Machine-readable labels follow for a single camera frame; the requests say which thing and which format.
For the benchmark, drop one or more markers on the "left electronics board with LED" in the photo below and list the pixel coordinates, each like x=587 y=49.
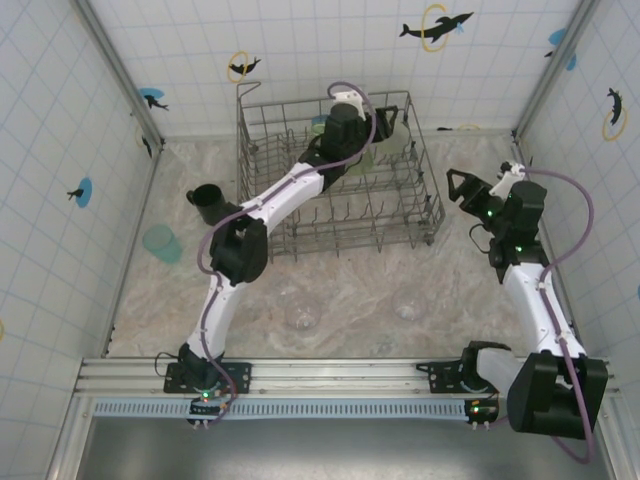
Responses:
x=205 y=407

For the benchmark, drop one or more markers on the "teal translucent cup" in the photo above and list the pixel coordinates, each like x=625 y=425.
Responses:
x=162 y=245

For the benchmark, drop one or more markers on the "dolphin blue circle sticker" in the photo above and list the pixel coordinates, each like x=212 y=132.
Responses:
x=556 y=36
x=318 y=120
x=150 y=96
x=85 y=192

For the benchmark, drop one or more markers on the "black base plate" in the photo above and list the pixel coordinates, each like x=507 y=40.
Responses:
x=240 y=375
x=440 y=375

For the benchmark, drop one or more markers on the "clear plastic cup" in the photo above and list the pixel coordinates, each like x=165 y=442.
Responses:
x=302 y=315
x=410 y=305

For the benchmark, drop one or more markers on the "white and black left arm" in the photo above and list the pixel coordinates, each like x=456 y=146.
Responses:
x=225 y=310

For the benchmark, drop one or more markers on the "right electronics board with LED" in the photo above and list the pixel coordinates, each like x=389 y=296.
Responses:
x=482 y=411

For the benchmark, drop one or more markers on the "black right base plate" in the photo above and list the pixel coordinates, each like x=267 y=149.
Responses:
x=440 y=375

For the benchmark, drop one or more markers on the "electronics board with led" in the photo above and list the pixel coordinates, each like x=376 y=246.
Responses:
x=482 y=411
x=205 y=407

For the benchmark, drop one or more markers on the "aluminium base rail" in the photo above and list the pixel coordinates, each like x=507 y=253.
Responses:
x=340 y=375

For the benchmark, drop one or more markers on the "aluminium frame post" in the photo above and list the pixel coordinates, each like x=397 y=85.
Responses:
x=127 y=82
x=557 y=70

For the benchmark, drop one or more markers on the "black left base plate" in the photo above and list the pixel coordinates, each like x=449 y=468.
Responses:
x=240 y=375

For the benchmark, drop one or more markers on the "black plastic cup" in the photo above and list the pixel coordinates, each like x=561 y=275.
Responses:
x=210 y=202

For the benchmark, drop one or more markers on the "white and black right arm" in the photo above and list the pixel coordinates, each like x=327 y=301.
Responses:
x=530 y=300

